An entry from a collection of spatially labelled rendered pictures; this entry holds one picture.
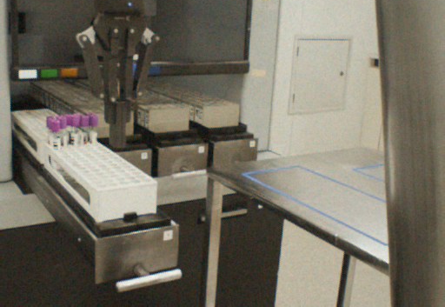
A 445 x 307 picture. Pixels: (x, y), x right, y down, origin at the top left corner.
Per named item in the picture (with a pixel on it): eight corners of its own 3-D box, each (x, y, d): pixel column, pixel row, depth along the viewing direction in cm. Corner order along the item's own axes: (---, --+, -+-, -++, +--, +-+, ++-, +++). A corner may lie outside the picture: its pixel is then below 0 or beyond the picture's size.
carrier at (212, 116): (234, 124, 142) (235, 103, 140) (238, 126, 140) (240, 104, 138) (197, 128, 137) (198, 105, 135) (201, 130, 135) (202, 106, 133)
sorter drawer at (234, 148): (108, 116, 189) (109, 91, 187) (142, 114, 195) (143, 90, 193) (222, 176, 126) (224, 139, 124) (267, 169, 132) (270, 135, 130)
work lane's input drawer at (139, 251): (1, 158, 134) (-1, 124, 132) (53, 153, 140) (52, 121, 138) (105, 300, 71) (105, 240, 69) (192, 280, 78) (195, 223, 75)
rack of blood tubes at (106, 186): (43, 172, 103) (43, 142, 101) (91, 167, 107) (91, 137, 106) (97, 230, 77) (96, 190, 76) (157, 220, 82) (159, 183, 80)
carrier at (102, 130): (130, 134, 128) (130, 110, 127) (134, 136, 126) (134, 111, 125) (85, 138, 123) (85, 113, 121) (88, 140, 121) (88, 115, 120)
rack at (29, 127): (9, 136, 130) (9, 111, 128) (49, 132, 135) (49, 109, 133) (41, 170, 105) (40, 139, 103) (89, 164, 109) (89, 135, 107)
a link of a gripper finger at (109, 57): (121, 26, 75) (112, 26, 74) (118, 104, 77) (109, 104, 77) (110, 25, 78) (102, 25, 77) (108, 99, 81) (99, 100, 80)
